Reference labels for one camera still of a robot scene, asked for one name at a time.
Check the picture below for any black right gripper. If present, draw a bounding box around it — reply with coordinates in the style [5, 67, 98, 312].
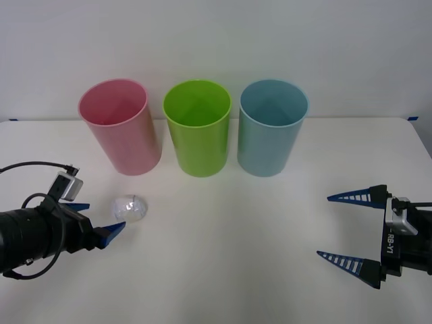
[316, 184, 432, 290]

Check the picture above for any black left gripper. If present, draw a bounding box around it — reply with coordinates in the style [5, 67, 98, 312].
[47, 201, 127, 254]

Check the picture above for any pink plastic bin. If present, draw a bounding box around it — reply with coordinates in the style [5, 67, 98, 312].
[78, 78, 162, 176]

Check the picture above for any pale blue plastic bin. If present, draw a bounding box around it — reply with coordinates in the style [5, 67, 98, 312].
[236, 78, 310, 178]

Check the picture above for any yellow-green plastic bin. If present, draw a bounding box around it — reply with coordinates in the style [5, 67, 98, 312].
[162, 78, 233, 178]

